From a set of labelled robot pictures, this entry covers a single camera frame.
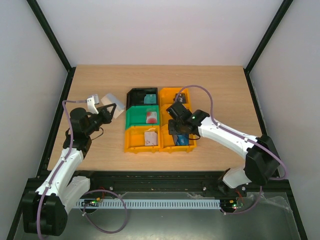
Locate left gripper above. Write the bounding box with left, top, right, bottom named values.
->
left=84, top=103, right=117, bottom=136

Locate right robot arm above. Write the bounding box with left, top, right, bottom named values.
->
left=166, top=102, right=280, bottom=196

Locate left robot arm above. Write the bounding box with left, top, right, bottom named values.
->
left=22, top=99, right=117, bottom=240

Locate teal card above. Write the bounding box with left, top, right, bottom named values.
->
left=143, top=93, right=158, bottom=105

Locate red white card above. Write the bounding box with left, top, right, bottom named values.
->
left=145, top=111, right=158, bottom=124

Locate dark blue card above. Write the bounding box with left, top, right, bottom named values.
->
left=173, top=93, right=188, bottom=104

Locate green bin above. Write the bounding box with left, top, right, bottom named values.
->
left=125, top=105, right=160, bottom=129

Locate black bin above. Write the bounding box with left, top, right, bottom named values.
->
left=126, top=87, right=159, bottom=109

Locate yellow bin front left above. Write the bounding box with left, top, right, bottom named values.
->
left=124, top=125, right=161, bottom=154

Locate yellow bin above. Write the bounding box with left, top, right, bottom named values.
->
left=124, top=125, right=161, bottom=154
left=159, top=104, right=172, bottom=126
left=159, top=124, right=197, bottom=153
left=158, top=87, right=191, bottom=107

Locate yellow bin middle right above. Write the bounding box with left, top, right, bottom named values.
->
left=159, top=104, right=172, bottom=126

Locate yellow bin back right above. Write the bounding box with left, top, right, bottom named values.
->
left=158, top=87, right=191, bottom=107

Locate yellow bin front right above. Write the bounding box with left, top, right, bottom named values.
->
left=159, top=124, right=197, bottom=153

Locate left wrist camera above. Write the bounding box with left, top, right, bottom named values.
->
left=86, top=94, right=100, bottom=114

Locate black aluminium frame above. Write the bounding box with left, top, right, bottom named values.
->
left=23, top=0, right=308, bottom=240

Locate grey cable duct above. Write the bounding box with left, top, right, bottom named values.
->
left=86, top=199, right=221, bottom=210

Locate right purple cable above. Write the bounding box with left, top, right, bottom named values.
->
left=173, top=84, right=290, bottom=216

